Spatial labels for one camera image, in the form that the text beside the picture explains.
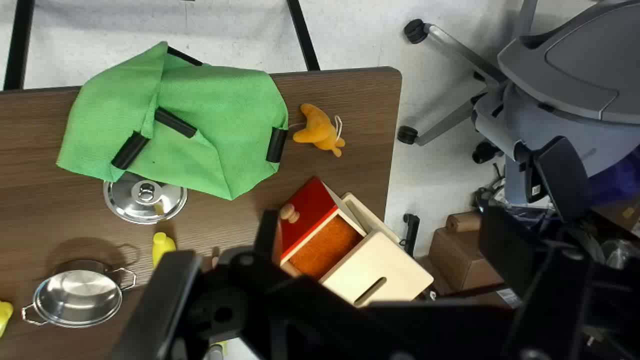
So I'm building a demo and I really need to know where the yellow pepper toy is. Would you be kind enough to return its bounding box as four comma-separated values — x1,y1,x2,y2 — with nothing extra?
0,300,15,341

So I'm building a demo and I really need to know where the green cloth bag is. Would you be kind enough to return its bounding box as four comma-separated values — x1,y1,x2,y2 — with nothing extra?
53,41,290,203

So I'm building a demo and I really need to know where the orange plush toy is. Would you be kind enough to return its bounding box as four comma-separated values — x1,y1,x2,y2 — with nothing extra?
290,101,347,161

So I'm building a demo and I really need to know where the brown cardboard box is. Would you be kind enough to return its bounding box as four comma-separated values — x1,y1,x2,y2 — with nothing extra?
428,210,515,297

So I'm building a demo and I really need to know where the small silver pot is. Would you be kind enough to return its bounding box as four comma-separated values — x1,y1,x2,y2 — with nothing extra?
18,264,140,330

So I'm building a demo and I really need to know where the light wooden drawer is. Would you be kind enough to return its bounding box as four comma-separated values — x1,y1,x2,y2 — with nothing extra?
318,231,436,310

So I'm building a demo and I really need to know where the grey office chair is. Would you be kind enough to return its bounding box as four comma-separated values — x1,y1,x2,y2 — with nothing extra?
397,0,640,225

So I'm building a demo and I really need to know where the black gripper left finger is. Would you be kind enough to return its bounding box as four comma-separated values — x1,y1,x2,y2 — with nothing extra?
108,251,204,360

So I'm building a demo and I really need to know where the dark wooden table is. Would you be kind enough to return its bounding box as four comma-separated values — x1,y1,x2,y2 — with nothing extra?
2,0,321,93

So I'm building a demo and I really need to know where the red wooden box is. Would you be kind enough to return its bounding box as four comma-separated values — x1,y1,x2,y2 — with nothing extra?
273,176,401,280

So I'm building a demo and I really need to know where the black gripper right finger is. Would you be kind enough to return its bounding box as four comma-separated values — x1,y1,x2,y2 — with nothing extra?
503,240,594,360

